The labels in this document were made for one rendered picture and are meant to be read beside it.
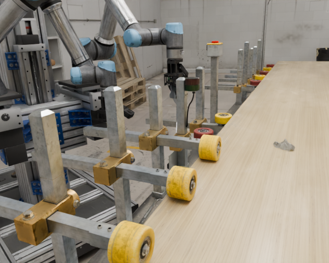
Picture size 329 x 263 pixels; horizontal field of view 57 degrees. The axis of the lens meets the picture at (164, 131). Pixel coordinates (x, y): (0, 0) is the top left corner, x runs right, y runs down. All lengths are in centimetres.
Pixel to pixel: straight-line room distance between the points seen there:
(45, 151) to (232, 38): 854
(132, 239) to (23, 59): 134
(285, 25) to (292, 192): 824
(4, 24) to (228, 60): 802
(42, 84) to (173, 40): 79
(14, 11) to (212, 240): 113
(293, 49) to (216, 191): 831
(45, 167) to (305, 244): 53
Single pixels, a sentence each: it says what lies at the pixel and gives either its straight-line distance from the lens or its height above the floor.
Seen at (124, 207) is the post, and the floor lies 81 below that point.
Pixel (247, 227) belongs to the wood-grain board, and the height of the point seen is 90.
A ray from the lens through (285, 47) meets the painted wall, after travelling 901.
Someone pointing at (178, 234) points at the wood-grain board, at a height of 90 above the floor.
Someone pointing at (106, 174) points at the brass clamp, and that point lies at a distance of 81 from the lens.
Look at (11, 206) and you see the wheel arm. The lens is 74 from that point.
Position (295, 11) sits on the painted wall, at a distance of 900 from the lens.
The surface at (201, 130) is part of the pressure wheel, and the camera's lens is 125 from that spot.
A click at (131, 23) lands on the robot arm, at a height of 133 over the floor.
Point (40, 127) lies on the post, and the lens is 63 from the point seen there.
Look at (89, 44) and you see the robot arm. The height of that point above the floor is 124.
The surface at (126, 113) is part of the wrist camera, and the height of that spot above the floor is 96.
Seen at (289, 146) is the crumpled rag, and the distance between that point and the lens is 111.
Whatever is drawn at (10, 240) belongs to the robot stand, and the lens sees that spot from 201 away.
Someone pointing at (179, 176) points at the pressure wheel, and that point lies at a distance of 74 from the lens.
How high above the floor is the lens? 131
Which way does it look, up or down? 19 degrees down
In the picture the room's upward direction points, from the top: 2 degrees counter-clockwise
